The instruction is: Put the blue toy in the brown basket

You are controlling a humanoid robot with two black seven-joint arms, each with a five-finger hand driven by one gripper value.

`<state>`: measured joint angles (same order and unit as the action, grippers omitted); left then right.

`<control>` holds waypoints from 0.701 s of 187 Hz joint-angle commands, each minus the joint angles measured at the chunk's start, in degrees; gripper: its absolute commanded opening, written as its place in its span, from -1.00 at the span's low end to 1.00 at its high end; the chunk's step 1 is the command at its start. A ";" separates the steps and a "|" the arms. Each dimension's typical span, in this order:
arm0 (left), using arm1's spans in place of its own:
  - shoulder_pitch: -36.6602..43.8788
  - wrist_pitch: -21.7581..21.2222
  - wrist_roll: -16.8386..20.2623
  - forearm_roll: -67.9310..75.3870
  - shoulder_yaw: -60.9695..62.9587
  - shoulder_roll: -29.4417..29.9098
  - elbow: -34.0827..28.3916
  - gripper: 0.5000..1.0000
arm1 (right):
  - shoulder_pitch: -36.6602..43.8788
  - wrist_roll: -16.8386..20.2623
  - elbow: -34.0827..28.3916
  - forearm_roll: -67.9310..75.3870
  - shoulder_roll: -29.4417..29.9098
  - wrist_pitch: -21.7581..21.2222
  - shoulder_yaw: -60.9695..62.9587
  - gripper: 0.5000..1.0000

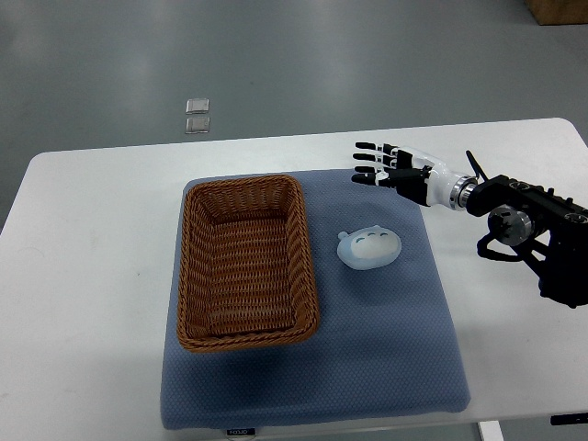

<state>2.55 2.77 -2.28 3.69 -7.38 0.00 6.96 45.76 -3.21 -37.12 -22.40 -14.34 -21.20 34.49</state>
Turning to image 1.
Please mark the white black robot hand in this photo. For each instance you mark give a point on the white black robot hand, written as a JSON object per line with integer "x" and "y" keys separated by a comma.
{"x": 414, "y": 175}

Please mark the blue plush toy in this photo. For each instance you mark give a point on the blue plush toy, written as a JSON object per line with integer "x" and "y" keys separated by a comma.
{"x": 368, "y": 248}

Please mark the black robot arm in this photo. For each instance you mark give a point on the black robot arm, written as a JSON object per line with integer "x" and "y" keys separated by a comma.
{"x": 531, "y": 224}

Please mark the brown wicker basket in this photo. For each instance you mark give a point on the brown wicker basket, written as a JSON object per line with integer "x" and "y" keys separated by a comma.
{"x": 246, "y": 277}

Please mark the blue cushion mat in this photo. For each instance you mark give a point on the blue cushion mat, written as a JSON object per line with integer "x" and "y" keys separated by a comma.
{"x": 385, "y": 347}

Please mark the cardboard box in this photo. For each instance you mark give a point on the cardboard box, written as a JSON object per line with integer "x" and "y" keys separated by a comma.
{"x": 558, "y": 12}

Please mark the upper metal floor plate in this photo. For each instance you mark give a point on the upper metal floor plate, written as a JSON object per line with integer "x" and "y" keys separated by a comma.
{"x": 197, "y": 106}

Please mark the white table leg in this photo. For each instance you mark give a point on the white table leg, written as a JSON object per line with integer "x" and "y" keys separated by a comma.
{"x": 490, "y": 431}

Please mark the black table bracket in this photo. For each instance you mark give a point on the black table bracket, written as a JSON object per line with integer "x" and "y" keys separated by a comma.
{"x": 569, "y": 419}

